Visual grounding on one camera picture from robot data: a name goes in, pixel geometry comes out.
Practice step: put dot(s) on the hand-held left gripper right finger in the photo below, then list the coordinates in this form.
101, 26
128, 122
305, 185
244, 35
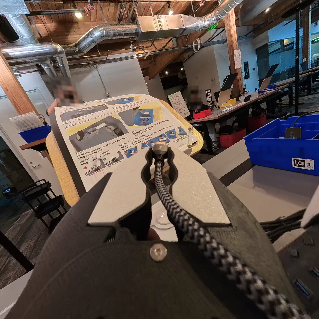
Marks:
196, 189

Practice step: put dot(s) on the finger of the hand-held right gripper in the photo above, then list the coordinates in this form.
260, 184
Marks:
312, 214

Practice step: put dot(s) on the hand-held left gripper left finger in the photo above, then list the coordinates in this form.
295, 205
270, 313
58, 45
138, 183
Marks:
122, 199

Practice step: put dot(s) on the black usb hub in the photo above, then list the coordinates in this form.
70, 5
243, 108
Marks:
299, 269

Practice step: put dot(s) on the blue storage bin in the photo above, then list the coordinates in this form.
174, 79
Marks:
269, 152
35, 134

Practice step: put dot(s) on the white stand base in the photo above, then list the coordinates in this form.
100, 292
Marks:
162, 216

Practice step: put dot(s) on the black backing board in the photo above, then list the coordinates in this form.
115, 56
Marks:
72, 162

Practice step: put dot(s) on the red bag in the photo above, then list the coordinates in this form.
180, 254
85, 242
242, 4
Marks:
233, 138
256, 122

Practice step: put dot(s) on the instruction sheet on board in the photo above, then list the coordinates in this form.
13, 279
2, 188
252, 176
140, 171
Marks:
62, 174

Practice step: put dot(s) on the red bin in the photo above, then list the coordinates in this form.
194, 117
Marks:
203, 114

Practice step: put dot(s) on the black utility cart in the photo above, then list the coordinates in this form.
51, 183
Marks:
42, 184

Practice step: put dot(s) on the printed instruction sheet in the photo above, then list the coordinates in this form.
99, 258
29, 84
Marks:
99, 119

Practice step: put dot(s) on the whiteboard with red writing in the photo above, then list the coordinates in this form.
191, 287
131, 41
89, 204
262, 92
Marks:
178, 104

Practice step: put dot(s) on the yellow bin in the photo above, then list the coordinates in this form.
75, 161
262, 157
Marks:
230, 102

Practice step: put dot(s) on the long wooden desk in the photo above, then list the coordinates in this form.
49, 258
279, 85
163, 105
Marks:
239, 106

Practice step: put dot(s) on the black-and-white tag sign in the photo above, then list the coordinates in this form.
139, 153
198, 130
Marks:
208, 95

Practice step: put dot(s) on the small wooden stand board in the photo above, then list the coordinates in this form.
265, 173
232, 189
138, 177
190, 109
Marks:
265, 83
224, 97

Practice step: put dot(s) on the black tilted board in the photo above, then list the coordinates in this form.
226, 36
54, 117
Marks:
271, 71
229, 81

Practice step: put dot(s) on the small blue bin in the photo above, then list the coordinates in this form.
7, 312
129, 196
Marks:
266, 90

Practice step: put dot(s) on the bubble wrap sheet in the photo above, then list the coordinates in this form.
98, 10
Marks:
25, 121

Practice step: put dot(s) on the paper notice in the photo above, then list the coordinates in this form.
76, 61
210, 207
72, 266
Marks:
237, 58

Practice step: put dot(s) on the wooden pillar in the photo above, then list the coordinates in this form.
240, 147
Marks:
233, 37

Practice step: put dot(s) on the silver rectangular duct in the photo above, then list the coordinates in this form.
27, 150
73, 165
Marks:
162, 27

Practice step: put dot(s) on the silver round duct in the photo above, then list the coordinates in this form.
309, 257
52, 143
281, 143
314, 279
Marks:
104, 32

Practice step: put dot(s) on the silver flexible duct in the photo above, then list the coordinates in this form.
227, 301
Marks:
216, 17

